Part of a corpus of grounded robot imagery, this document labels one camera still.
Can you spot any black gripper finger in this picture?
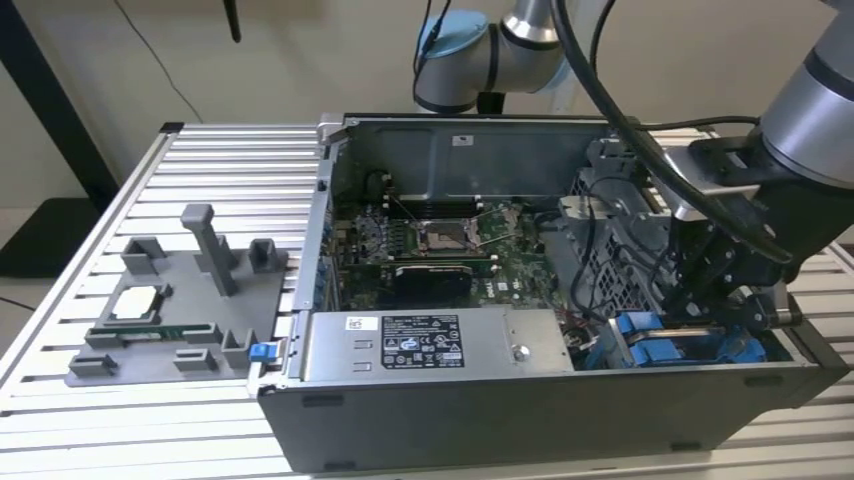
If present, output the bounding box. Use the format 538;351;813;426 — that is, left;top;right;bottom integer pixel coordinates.
737;287;807;332
665;222;737;322

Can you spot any hard disk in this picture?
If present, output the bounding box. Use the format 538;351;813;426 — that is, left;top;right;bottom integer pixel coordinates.
613;309;729;351
630;342;684;369

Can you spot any grey disk bay cage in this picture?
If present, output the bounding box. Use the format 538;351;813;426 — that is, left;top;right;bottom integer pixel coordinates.
541;167;763;370

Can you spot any black RAM slot bank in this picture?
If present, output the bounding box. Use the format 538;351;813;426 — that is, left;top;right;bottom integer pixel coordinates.
384;192;486;210

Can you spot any green motherboard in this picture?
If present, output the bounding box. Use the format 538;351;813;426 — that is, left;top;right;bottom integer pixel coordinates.
330;199;569;312

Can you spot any grey plastic bay latch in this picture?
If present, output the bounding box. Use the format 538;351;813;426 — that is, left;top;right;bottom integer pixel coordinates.
586;138;636;171

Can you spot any CPU socket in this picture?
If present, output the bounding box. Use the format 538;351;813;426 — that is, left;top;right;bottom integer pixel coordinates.
413;217;486;254

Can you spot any dark grey PC case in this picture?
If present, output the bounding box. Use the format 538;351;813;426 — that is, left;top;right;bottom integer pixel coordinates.
246;112;853;474

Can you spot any silver power supply unit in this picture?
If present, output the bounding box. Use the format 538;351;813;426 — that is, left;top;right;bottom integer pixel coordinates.
300;307;577;382

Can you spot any grey parts rack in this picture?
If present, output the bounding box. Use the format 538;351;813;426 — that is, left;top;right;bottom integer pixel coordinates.
65;202;293;389

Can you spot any green RAM stick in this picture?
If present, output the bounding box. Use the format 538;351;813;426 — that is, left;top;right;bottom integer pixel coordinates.
90;322;219;342

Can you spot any silver CPU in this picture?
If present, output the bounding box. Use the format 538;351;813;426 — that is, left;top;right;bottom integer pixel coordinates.
110;287;166;319

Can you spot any black hanging rod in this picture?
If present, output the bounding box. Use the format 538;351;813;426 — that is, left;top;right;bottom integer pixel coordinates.
222;0;243;44

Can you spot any black flat base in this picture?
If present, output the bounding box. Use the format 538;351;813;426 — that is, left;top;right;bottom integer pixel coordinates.
0;197;103;279

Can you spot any black upright pole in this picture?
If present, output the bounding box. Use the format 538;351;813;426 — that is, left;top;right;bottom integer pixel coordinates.
0;0;122;202

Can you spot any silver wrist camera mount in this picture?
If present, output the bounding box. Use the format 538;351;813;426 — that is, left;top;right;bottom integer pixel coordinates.
664;134;771;222

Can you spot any black wire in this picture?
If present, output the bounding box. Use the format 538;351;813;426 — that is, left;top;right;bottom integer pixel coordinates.
572;175;644;317

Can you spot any bundle of power wires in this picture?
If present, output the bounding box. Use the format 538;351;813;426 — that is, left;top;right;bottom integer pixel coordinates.
557;307;604;355

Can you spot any black camera cable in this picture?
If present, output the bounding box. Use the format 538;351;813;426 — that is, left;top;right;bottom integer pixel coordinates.
625;114;764;134

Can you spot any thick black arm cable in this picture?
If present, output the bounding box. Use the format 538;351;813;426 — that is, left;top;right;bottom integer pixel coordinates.
550;0;797;264

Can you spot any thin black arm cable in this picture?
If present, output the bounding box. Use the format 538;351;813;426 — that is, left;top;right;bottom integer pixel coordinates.
413;0;450;101

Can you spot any thin black wall cable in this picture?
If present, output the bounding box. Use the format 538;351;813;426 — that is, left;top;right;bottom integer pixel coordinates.
113;0;206;124

